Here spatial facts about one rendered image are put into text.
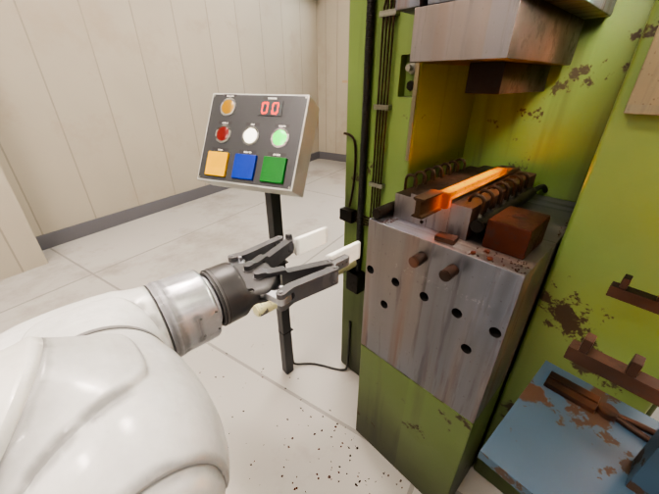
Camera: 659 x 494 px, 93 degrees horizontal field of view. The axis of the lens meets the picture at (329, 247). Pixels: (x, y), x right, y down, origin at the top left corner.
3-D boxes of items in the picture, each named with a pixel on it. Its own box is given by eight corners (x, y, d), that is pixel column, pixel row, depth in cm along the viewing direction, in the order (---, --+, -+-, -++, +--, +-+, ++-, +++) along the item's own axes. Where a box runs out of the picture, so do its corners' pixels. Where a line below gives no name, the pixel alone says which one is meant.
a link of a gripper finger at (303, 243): (296, 256, 51) (293, 254, 52) (328, 242, 55) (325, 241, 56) (295, 239, 50) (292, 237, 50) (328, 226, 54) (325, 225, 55)
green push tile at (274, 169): (281, 183, 88) (286, 157, 88) (259, 180, 91) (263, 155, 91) (284, 184, 90) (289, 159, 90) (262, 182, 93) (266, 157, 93)
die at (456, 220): (465, 240, 71) (473, 205, 67) (392, 216, 84) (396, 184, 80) (529, 198, 96) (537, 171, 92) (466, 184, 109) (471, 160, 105)
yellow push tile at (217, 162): (223, 176, 95) (228, 152, 95) (204, 173, 97) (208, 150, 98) (227, 177, 97) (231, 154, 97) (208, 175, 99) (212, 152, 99)
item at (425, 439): (441, 514, 101) (473, 424, 79) (355, 429, 126) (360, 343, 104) (508, 405, 135) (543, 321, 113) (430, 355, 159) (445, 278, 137)
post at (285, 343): (286, 374, 149) (265, 136, 98) (281, 370, 152) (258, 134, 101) (293, 370, 151) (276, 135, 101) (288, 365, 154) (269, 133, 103)
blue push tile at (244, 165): (251, 179, 92) (256, 155, 92) (230, 177, 94) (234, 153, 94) (254, 181, 94) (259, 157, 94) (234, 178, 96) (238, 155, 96)
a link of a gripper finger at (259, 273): (252, 269, 41) (254, 274, 40) (330, 254, 45) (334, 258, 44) (255, 293, 43) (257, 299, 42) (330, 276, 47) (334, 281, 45)
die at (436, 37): (506, 58, 54) (522, -12, 50) (409, 62, 67) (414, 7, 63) (571, 65, 80) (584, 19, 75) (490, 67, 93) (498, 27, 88)
